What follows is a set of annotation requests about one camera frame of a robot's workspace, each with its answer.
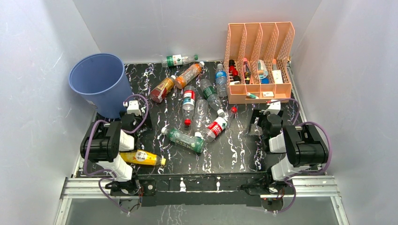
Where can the orange drink bottle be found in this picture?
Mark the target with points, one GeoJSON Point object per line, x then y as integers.
{"type": "Point", "coordinates": [194, 70]}

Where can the blue capped tube in organizer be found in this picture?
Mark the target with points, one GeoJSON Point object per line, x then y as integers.
{"type": "Point", "coordinates": [262, 72]}

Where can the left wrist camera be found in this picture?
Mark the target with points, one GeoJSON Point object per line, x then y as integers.
{"type": "Point", "coordinates": [133, 107]}

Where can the small white box front tray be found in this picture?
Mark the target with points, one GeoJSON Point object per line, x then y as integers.
{"type": "Point", "coordinates": [268, 94]}

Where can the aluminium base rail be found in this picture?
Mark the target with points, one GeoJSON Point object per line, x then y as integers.
{"type": "Point", "coordinates": [206, 189]}

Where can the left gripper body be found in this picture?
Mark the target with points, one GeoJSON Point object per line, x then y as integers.
{"type": "Point", "coordinates": [139, 120]}

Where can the blue plastic bin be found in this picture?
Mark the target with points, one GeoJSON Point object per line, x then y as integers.
{"type": "Point", "coordinates": [102, 81]}

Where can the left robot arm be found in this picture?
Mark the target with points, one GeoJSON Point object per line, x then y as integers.
{"type": "Point", "coordinates": [102, 146]}

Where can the dark green label clear bottle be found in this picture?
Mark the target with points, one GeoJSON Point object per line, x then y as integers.
{"type": "Point", "coordinates": [211, 96]}

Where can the red blue label clear bottle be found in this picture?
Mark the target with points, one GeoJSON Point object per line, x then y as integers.
{"type": "Point", "coordinates": [188, 105]}

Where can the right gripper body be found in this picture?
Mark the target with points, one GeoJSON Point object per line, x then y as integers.
{"type": "Point", "coordinates": [259, 118]}

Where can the white box in organizer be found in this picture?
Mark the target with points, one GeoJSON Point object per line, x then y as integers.
{"type": "Point", "coordinates": [277, 76]}

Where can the orange plastic file organizer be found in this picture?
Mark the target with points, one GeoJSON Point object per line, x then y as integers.
{"type": "Point", "coordinates": [256, 58]}

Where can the red label red cap bottle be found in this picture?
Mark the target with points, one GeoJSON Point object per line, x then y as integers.
{"type": "Point", "coordinates": [218, 125]}

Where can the brown tea bottle red label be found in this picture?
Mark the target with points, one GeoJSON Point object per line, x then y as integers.
{"type": "Point", "coordinates": [162, 89]}

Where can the green tea bottle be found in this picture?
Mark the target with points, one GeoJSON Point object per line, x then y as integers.
{"type": "Point", "coordinates": [179, 137]}

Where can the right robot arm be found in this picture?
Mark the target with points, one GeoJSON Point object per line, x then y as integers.
{"type": "Point", "coordinates": [299, 148]}

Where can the green marker front tray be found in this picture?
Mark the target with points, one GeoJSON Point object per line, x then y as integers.
{"type": "Point", "coordinates": [251, 96]}

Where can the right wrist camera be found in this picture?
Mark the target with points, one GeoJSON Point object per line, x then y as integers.
{"type": "Point", "coordinates": [274, 107]}

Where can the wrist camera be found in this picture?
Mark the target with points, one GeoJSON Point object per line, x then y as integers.
{"type": "Point", "coordinates": [274, 107]}
{"type": "Point", "coordinates": [133, 107]}

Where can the dark bottle in organizer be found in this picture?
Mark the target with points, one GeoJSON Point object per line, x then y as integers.
{"type": "Point", "coordinates": [246, 71]}

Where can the yellow juice bottle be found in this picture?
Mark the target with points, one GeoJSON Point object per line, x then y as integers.
{"type": "Point", "coordinates": [142, 157]}

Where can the clear unlabelled plastic bottle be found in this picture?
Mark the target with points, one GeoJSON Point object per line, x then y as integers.
{"type": "Point", "coordinates": [200, 117]}

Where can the red black items in organizer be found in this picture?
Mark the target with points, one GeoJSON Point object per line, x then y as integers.
{"type": "Point", "coordinates": [233, 73]}

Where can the blue label water bottle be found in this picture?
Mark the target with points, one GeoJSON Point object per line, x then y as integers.
{"type": "Point", "coordinates": [221, 81]}

